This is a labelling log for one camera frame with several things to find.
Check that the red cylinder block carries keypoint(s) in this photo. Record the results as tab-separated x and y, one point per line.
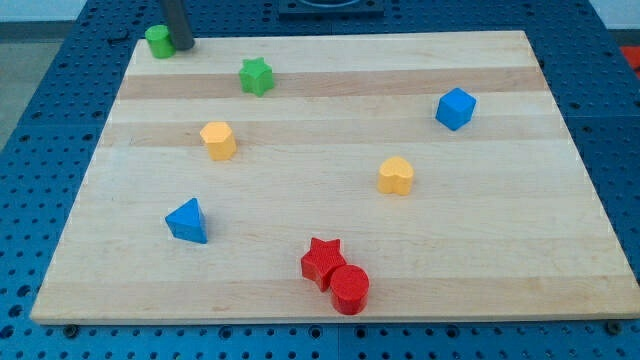
349	289

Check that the blue cube block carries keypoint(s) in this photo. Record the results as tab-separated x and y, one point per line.
455	109

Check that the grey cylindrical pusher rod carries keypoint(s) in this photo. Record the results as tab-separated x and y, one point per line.
175	14

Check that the red star block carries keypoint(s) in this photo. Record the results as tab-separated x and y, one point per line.
322	259

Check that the yellow heart block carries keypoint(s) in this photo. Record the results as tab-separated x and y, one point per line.
395	176

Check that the green cylinder block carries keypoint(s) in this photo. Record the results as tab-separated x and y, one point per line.
159	41

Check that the yellow hexagon block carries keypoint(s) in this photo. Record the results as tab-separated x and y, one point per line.
219	140

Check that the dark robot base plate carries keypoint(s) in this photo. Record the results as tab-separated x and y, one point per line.
297	9

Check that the light wooden board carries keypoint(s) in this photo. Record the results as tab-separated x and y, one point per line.
502	222

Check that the red object at edge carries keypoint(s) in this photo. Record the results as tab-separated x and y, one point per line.
632	55

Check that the blue triangle block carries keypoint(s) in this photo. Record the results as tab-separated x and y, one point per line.
188	222

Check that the green star block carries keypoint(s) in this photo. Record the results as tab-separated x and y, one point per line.
256	76

